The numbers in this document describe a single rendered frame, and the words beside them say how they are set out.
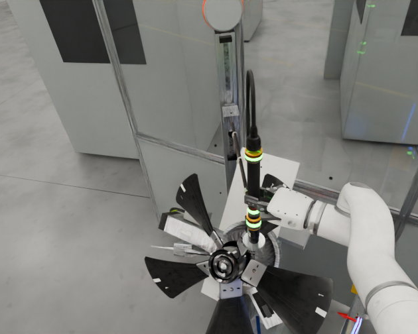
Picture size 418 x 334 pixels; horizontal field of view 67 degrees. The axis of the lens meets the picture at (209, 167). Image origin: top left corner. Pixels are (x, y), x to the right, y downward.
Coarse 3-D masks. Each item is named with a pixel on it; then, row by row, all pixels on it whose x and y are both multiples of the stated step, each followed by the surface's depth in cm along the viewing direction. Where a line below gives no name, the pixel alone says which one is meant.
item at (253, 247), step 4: (244, 236) 101; (248, 236) 101; (260, 236) 101; (244, 240) 100; (248, 240) 100; (260, 240) 99; (264, 240) 99; (244, 244) 99; (248, 244) 99; (252, 244) 99; (256, 244) 98; (260, 244) 98; (264, 244) 99; (248, 248) 98; (252, 248) 97; (256, 248) 97; (260, 248) 98
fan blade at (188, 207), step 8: (192, 176) 119; (184, 184) 124; (192, 184) 119; (184, 192) 125; (192, 192) 120; (200, 192) 116; (176, 200) 133; (184, 200) 128; (192, 200) 122; (200, 200) 117; (184, 208) 131; (192, 208) 124; (200, 208) 118; (192, 216) 129; (200, 216) 120; (200, 224) 125; (208, 224) 117; (208, 232) 121
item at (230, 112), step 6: (222, 108) 143; (228, 108) 142; (234, 108) 142; (222, 114) 145; (228, 114) 138; (234, 114) 138; (228, 120) 138; (234, 120) 138; (228, 126) 140; (234, 126) 140
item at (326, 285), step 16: (272, 272) 110; (288, 272) 110; (256, 288) 107; (272, 288) 107; (288, 288) 106; (304, 288) 106; (320, 288) 105; (272, 304) 104; (288, 304) 103; (304, 304) 103; (320, 304) 102; (288, 320) 101; (304, 320) 101; (320, 320) 100
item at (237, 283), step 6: (234, 282) 116; (240, 282) 117; (222, 288) 114; (228, 288) 115; (234, 288) 116; (240, 288) 117; (222, 294) 114; (228, 294) 115; (234, 294) 116; (240, 294) 117
